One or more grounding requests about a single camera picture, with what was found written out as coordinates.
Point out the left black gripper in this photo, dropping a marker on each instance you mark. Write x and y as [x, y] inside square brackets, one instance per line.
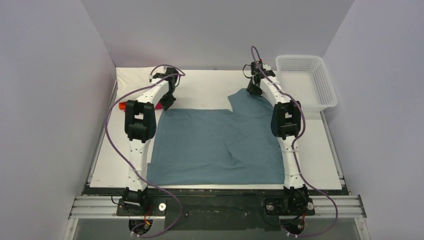
[168, 100]

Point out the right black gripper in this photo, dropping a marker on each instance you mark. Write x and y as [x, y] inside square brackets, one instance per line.
[253, 88]

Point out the blue-grey t shirt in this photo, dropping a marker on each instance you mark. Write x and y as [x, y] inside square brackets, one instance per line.
[217, 146]

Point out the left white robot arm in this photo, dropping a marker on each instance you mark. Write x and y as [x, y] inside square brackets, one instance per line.
[140, 126]

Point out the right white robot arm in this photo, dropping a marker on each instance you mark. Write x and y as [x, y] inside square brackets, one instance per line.
[286, 121]

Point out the folded pink t shirt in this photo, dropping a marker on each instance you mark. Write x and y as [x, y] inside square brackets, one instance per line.
[159, 106]

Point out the folded cream t shirt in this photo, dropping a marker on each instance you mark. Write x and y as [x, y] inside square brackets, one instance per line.
[132, 78]

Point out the white plastic basket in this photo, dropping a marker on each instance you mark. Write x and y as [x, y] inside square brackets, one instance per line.
[306, 78]

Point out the folded orange t shirt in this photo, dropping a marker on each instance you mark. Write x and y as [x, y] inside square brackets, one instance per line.
[122, 105]

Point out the aluminium mounting rail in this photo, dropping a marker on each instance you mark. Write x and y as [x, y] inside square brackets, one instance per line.
[101, 207]

